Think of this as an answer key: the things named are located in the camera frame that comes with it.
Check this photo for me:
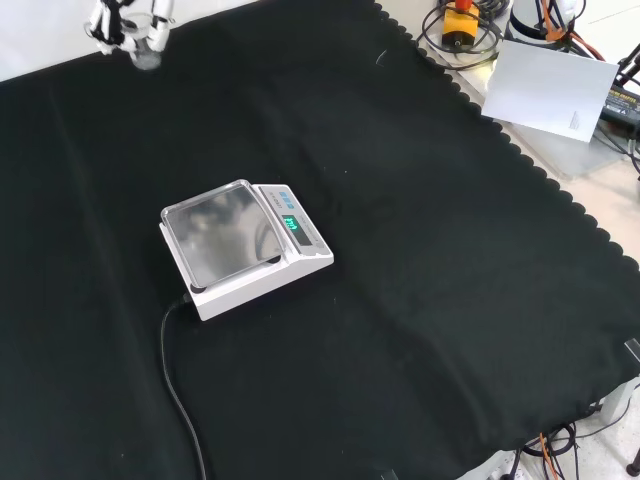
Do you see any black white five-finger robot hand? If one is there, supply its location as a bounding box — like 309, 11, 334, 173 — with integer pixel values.
83, 0, 177, 56

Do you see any small clear glass beaker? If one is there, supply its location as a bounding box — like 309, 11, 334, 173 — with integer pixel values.
121, 16, 164, 72

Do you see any white electronic balance steel pan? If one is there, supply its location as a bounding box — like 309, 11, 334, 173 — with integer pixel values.
159, 177, 336, 323

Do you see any yellow stop button box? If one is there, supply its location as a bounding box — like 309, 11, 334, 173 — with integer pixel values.
441, 0, 482, 52

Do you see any black bench cloth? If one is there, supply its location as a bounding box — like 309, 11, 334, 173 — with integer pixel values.
0, 0, 640, 480

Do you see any pale board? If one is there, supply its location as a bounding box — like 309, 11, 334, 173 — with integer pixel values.
480, 39, 621, 144

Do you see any black power supply brick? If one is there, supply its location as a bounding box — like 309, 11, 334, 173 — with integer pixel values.
598, 85, 640, 127

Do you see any black cable bundle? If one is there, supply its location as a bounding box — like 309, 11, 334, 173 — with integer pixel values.
421, 0, 507, 70

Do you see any black balance power cable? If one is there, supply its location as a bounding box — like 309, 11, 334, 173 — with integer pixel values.
160, 293, 209, 480

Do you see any orange robot cable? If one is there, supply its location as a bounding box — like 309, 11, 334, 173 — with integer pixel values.
535, 0, 607, 62

